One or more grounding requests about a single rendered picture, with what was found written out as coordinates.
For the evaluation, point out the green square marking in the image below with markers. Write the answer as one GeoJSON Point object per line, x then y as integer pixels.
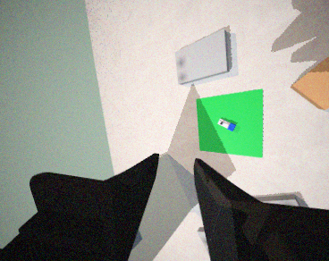
{"type": "Point", "coordinates": [244, 109]}

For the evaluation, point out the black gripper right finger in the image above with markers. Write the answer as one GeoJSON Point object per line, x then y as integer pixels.
{"type": "Point", "coordinates": [237, 225]}

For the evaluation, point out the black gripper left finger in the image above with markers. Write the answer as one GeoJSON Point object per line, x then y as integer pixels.
{"type": "Point", "coordinates": [119, 202]}

